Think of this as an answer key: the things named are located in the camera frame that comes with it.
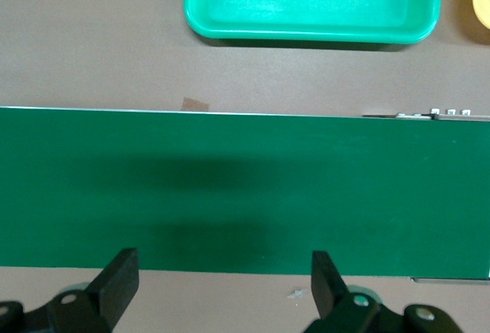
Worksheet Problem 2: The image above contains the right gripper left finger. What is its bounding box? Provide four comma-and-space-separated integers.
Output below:
0, 247, 140, 333

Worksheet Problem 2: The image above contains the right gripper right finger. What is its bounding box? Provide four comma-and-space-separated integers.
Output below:
304, 250, 462, 333

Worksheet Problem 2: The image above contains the green conveyor belt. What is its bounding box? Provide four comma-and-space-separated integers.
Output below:
0, 106, 490, 285

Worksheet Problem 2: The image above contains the brown tape patch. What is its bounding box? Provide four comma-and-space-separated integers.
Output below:
181, 97, 211, 113

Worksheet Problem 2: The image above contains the green plastic tray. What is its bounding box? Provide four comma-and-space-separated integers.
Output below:
183, 0, 447, 46

